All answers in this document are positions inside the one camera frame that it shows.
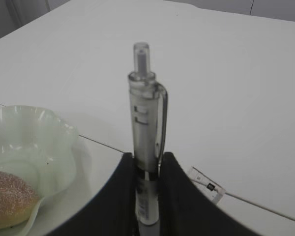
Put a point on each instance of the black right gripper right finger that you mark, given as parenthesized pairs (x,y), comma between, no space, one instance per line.
(185,211)

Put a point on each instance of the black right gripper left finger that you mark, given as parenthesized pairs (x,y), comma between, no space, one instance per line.
(112,211)

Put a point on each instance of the transparent plastic ruler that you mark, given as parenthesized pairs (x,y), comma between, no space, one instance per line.
(213,191)

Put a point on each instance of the sugared bread bun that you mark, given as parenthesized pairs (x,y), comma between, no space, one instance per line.
(17,200)

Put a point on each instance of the clear grey pen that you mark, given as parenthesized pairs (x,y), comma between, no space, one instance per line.
(148,105)

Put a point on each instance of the pale green wavy plate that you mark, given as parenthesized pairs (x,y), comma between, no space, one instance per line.
(36,145)

